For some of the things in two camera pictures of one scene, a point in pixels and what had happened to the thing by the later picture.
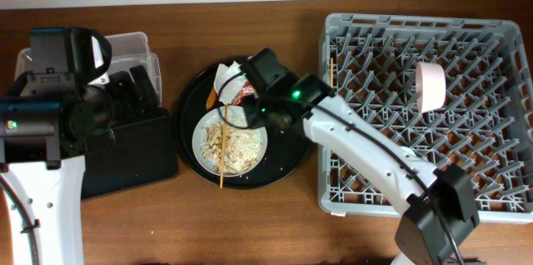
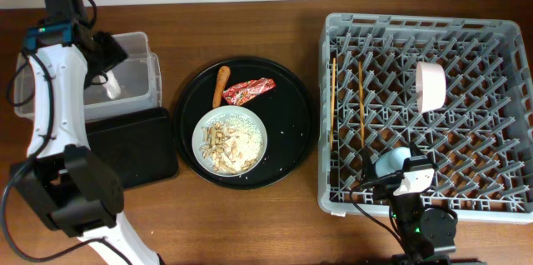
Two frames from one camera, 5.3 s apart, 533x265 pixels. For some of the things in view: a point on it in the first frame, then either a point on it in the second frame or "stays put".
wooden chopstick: (224, 144) → (361, 84)
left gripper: (134, 104) → (112, 50)
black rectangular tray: (141, 152) stays put
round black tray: (286, 150) stays put
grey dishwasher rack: (451, 91) stays put
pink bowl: (430, 86) stays put
